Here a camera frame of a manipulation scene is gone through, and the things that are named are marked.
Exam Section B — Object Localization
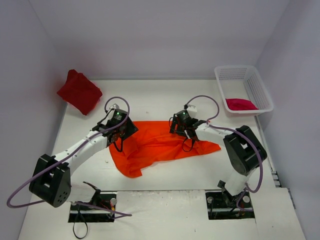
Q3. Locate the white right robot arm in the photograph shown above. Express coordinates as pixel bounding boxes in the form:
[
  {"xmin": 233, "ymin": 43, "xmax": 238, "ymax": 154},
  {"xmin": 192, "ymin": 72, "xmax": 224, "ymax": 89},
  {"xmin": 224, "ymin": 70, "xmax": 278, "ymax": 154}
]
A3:
[{"xmin": 169, "ymin": 109, "xmax": 267, "ymax": 206}]

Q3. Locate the white plastic basket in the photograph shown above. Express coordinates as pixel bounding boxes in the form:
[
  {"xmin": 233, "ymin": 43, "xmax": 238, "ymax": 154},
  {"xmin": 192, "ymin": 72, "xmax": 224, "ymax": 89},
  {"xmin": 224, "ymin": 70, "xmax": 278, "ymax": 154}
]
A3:
[{"xmin": 214, "ymin": 65, "xmax": 274, "ymax": 117}]

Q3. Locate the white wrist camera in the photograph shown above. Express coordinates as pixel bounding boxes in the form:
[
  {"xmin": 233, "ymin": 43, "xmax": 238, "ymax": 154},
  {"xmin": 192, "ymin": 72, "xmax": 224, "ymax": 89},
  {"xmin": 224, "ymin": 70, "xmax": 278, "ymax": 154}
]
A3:
[
  {"xmin": 184, "ymin": 104, "xmax": 198, "ymax": 113},
  {"xmin": 108, "ymin": 103, "xmax": 120, "ymax": 111}
]

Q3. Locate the folded dark red t shirt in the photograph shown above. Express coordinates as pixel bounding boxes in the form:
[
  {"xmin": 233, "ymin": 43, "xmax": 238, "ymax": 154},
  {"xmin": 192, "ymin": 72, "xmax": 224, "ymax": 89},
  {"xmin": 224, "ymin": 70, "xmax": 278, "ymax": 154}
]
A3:
[{"xmin": 57, "ymin": 69, "xmax": 103, "ymax": 116}]

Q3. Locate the magenta t shirt in basket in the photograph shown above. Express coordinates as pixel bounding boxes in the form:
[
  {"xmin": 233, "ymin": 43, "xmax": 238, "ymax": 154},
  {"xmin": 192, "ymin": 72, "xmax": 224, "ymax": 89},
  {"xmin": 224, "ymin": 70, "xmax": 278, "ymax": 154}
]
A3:
[{"xmin": 225, "ymin": 98, "xmax": 258, "ymax": 111}]

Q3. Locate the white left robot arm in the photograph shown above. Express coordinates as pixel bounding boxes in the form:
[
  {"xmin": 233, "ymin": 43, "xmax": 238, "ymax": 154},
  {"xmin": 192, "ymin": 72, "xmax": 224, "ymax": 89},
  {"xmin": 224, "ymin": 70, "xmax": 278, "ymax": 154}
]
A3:
[{"xmin": 28, "ymin": 108, "xmax": 138, "ymax": 210}]

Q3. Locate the orange t shirt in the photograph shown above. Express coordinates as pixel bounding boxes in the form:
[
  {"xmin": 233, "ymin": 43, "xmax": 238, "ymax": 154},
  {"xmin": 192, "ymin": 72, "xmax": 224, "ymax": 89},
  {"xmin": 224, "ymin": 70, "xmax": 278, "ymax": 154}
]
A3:
[{"xmin": 108, "ymin": 121, "xmax": 221, "ymax": 178}]

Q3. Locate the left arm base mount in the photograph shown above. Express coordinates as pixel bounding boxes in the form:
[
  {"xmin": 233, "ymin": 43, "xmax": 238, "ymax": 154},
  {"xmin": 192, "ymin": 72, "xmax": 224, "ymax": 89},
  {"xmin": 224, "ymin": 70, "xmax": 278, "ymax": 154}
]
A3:
[{"xmin": 68, "ymin": 181, "xmax": 117, "ymax": 223}]

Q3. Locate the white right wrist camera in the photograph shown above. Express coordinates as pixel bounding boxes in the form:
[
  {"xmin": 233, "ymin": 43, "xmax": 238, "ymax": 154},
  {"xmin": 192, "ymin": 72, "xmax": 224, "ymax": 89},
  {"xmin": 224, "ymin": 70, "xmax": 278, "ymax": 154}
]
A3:
[{"xmin": 184, "ymin": 104, "xmax": 198, "ymax": 113}]

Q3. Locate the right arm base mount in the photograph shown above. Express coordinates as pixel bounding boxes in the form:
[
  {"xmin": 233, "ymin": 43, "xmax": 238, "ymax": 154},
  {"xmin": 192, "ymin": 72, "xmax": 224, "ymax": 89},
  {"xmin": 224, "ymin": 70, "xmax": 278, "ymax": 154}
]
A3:
[{"xmin": 205, "ymin": 180, "xmax": 255, "ymax": 221}]

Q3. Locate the black cable loop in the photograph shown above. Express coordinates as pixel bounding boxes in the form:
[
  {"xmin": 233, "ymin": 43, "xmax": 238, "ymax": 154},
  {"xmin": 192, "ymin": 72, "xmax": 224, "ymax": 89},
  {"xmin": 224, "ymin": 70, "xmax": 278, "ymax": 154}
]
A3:
[{"xmin": 72, "ymin": 209, "xmax": 89, "ymax": 239}]

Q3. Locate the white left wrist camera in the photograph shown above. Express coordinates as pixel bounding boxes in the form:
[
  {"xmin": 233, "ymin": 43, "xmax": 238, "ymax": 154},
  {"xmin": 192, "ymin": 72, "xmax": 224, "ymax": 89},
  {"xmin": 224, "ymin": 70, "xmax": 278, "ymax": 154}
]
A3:
[{"xmin": 108, "ymin": 103, "xmax": 120, "ymax": 111}]

